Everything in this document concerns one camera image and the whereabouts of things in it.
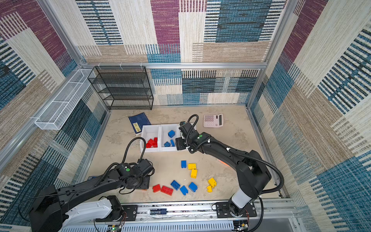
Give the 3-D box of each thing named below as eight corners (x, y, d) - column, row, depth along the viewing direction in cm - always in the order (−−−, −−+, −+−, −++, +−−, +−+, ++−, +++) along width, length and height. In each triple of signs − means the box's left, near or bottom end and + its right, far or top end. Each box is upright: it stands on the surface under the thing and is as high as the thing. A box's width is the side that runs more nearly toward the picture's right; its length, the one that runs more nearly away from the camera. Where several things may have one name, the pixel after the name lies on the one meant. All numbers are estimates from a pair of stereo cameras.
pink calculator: (203, 128, 109) (203, 125, 106) (202, 116, 116) (202, 112, 113) (223, 128, 108) (224, 125, 105) (221, 116, 116) (222, 112, 113)
